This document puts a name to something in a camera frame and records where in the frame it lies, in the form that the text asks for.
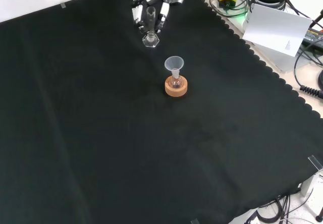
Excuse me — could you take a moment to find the clear round-bottom flask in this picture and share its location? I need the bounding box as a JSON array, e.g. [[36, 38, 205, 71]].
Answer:
[[169, 69, 183, 89]]

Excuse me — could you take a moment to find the black cloth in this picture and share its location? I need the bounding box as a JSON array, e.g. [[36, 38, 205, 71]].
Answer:
[[0, 0, 323, 224]]

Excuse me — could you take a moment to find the clear plastic funnel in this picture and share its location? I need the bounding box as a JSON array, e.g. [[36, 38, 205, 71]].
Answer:
[[164, 55, 185, 76]]

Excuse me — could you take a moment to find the black cable bundle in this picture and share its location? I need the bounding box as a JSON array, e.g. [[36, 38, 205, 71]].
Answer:
[[243, 193, 323, 224]]

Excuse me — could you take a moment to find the pale board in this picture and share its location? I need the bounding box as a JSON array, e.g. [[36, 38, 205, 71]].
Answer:
[[242, 3, 313, 58]]

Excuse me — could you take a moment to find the black coiled cable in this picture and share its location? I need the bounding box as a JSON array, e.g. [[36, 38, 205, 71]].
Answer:
[[293, 47, 323, 99]]

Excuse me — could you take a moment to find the black power adapter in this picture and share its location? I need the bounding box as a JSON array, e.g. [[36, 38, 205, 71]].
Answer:
[[301, 28, 323, 51]]

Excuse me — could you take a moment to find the black tripod leg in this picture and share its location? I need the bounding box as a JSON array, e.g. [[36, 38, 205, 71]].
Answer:
[[309, 9, 323, 29]]

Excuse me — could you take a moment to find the grey metal bracket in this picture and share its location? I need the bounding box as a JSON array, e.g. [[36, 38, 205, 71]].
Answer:
[[299, 169, 323, 197]]

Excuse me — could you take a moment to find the cork ring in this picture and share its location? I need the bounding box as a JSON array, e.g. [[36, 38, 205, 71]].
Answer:
[[164, 75, 189, 98]]

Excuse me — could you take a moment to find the green cable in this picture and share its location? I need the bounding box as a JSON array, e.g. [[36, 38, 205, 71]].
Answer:
[[209, 0, 253, 18]]

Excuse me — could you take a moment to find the clear glass graduated cylinder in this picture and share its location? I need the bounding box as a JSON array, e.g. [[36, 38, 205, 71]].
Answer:
[[141, 6, 160, 48]]

